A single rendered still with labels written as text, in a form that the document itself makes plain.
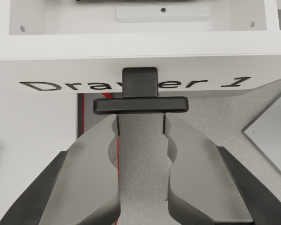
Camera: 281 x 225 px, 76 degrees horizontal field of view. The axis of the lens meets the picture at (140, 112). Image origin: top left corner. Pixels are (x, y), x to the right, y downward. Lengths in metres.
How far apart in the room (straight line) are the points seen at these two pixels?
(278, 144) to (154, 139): 0.69
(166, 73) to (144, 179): 0.95
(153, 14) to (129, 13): 0.03
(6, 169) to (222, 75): 0.33
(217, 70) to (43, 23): 0.21
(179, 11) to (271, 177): 1.17
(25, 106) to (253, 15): 0.32
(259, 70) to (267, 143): 1.06
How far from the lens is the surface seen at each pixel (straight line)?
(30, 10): 0.25
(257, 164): 1.26
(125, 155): 1.06
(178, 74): 0.17
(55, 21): 0.27
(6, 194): 0.36
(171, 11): 0.24
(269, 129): 1.25
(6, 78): 0.20
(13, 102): 0.35
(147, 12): 0.24
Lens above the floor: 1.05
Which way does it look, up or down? 84 degrees down
